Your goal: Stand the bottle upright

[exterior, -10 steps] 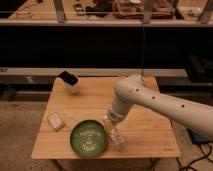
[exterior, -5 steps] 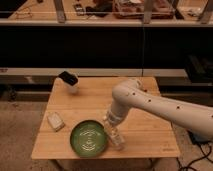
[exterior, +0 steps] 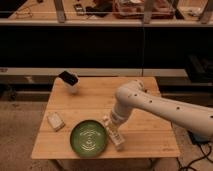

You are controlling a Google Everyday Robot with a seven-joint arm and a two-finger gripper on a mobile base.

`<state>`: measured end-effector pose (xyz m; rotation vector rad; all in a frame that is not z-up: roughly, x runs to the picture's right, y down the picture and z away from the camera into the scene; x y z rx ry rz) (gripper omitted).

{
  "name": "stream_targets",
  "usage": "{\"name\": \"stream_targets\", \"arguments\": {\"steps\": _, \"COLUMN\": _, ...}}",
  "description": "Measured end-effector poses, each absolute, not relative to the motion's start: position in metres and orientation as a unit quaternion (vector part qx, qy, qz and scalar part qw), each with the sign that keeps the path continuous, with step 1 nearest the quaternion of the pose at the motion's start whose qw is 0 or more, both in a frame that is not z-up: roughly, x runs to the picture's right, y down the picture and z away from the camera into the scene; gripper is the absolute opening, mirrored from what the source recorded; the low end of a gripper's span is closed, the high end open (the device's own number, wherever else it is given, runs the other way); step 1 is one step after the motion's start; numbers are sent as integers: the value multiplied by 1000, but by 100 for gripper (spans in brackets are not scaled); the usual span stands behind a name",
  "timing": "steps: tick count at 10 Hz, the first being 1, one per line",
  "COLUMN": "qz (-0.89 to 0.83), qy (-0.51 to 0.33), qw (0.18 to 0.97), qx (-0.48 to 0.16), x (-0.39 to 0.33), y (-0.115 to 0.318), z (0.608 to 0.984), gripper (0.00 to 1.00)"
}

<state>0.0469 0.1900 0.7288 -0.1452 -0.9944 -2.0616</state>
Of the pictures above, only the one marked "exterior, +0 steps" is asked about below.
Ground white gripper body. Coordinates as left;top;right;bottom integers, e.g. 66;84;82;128
110;103;133;126

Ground green round bowl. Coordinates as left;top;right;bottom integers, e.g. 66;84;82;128
70;120;107;158

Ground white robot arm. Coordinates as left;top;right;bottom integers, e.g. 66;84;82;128
110;80;213;141

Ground white cup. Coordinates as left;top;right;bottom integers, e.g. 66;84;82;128
67;83;78;94

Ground wooden table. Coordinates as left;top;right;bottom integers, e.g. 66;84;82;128
31;76;181;171

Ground black object in cup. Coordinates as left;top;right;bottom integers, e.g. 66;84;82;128
58;71;78;86

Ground white rectangular sponge block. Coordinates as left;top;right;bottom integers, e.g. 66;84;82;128
47;113;65;132

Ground tray with clutter on shelf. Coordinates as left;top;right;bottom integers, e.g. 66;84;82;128
113;0;175;18

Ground black remote on shelf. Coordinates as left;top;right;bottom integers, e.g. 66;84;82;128
73;4;85;16

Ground black power cable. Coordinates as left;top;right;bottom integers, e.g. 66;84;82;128
175;133;213;171

